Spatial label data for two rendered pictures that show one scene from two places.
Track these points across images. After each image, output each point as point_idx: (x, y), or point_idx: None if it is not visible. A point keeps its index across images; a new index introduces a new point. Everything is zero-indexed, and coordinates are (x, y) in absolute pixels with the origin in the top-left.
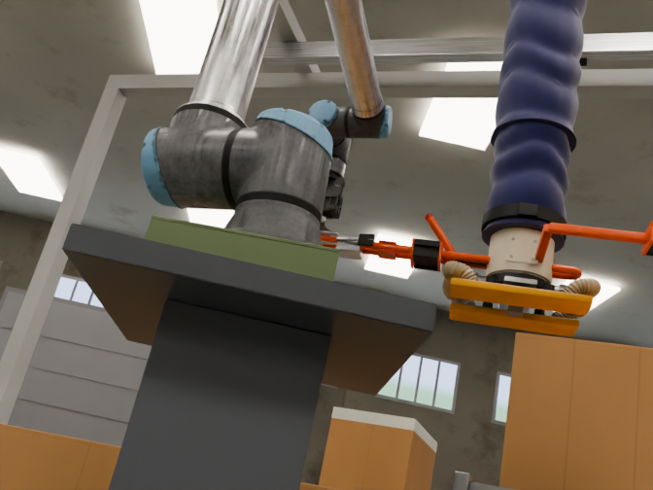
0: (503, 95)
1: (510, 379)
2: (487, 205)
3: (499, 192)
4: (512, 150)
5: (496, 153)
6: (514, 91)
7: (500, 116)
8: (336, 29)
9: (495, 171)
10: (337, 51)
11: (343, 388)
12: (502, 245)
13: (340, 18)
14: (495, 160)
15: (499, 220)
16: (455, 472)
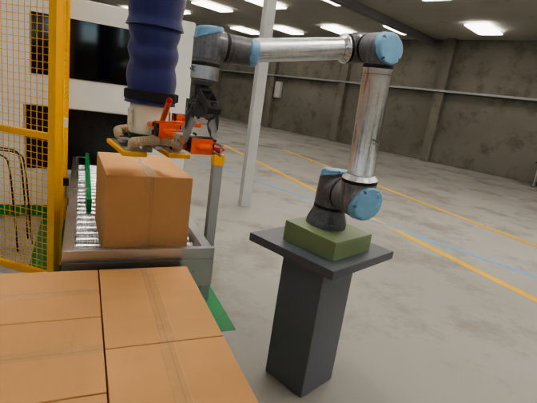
0: (178, 1)
1: (190, 200)
2: (163, 86)
3: (173, 84)
4: (177, 53)
5: (165, 42)
6: (183, 5)
7: (173, 16)
8: (316, 59)
9: (169, 63)
10: (300, 53)
11: (258, 244)
12: (167, 118)
13: (321, 60)
14: (169, 53)
15: (173, 104)
16: (214, 248)
